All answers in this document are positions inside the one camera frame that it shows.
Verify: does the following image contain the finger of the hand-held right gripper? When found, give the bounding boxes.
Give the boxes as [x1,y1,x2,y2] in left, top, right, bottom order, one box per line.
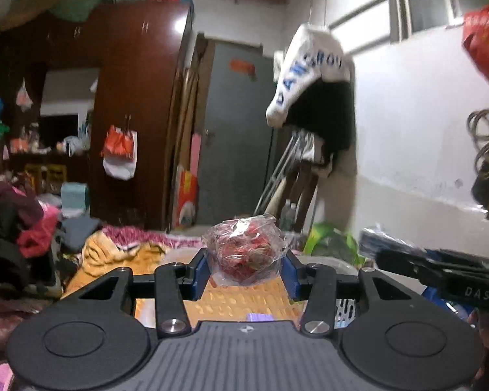
[374,248,437,285]

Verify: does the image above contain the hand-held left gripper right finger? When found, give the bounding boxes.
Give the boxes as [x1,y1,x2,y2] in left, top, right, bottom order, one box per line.
[282,252,423,337]

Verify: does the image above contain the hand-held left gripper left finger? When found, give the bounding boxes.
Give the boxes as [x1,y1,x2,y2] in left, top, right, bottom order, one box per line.
[61,250,210,340]

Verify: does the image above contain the dark shiny packet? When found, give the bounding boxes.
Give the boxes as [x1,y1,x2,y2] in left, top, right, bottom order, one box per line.
[358,227,428,258]

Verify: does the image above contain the clear bag of red candies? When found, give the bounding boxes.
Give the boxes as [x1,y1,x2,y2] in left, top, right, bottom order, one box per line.
[202,214,289,288]

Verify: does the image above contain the blue plastic item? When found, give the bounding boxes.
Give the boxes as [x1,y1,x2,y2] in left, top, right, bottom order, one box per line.
[422,285,473,326]

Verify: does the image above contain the orange woven mat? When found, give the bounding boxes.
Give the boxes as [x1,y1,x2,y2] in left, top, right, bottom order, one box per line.
[134,281,306,330]

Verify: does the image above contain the green plastic bag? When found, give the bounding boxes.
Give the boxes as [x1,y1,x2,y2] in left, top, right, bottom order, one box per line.
[304,222,365,267]

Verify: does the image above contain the white perforated basket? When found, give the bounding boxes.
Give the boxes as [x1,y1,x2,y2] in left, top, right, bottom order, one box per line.
[334,298,357,328]

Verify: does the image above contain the pink patterned blanket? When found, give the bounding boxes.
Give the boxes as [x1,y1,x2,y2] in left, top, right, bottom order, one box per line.
[102,226,206,249]

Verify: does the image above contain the red and white sack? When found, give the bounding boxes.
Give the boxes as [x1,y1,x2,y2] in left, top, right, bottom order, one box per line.
[175,169,198,229]

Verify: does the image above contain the metal folding rack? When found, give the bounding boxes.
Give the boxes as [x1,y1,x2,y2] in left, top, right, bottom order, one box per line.
[255,130,322,229]

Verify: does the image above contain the yellow cloth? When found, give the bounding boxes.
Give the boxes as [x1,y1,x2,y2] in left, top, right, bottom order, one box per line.
[63,231,168,294]

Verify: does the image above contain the pink board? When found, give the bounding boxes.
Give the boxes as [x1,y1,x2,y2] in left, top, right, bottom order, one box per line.
[189,132,202,176]

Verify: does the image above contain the grey cloth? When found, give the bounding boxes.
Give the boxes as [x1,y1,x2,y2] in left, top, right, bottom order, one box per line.
[59,216,104,249]

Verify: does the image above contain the grey door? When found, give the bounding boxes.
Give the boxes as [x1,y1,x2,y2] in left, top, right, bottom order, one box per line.
[196,38,278,229]

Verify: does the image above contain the teal box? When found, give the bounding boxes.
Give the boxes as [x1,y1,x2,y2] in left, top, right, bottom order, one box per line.
[60,182,87,217]

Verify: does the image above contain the orange and white plastic bag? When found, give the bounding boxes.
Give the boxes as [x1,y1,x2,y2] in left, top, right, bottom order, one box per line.
[101,124,138,181]

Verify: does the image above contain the black hanging garment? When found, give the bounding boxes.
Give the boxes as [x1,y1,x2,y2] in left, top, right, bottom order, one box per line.
[285,79,356,172]

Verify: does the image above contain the leaning wooden boards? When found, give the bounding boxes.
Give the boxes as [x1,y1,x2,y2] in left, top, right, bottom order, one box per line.
[175,33,206,172]

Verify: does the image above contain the white bag on shelf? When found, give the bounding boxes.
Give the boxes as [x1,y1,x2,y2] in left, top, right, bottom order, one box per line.
[63,134,91,157]

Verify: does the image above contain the yellow crate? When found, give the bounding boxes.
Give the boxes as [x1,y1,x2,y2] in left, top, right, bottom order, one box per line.
[24,163,68,194]

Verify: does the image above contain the pile of dark clothes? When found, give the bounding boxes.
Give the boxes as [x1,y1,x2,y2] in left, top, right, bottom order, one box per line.
[0,179,64,294]

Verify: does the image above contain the red paper on door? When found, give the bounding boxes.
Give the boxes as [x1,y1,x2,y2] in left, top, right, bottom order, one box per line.
[229,59,257,80]

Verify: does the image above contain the brown wooden wardrobe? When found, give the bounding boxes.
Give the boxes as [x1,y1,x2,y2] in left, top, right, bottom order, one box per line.
[0,0,194,231]

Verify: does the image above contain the white jacket with blue letters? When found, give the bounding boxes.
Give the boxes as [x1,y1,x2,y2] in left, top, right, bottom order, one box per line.
[266,24,351,128]

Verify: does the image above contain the red plastic bag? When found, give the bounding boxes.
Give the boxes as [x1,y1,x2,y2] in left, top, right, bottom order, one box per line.
[461,5,489,86]

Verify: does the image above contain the small pink hanging bag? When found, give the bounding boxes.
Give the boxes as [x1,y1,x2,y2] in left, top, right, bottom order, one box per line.
[15,79,32,111]

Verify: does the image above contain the window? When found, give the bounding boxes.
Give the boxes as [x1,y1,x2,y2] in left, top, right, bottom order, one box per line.
[385,0,483,43]

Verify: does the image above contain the green cloth bundle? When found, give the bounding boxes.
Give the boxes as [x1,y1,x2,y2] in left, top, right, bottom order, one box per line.
[51,0,107,23]

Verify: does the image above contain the coiled cable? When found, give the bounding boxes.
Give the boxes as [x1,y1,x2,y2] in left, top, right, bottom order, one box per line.
[467,108,489,168]

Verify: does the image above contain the white wall rail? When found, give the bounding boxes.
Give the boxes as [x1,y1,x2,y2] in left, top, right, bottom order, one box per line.
[329,0,449,30]

